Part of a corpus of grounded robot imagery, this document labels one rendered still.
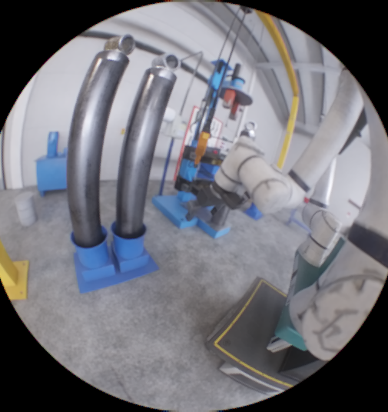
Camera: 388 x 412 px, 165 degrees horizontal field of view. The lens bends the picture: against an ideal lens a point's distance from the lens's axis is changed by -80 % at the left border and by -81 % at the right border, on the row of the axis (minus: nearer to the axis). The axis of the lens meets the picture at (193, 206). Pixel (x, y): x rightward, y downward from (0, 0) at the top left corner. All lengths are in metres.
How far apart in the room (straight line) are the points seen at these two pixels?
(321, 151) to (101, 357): 1.32
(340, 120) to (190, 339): 1.25
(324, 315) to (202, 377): 0.93
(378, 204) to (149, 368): 1.08
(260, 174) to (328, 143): 0.23
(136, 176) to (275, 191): 0.70
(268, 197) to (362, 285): 0.23
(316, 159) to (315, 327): 0.36
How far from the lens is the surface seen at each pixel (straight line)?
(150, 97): 0.81
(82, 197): 0.78
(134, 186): 0.82
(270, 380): 0.91
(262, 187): 0.29
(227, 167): 0.39
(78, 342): 1.10
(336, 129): 0.44
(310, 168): 0.41
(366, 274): 0.20
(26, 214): 2.04
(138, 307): 1.08
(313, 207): 0.94
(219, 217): 1.87
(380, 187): 0.24
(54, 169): 2.60
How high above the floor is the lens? 1.01
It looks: 22 degrees down
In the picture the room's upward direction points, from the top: 17 degrees clockwise
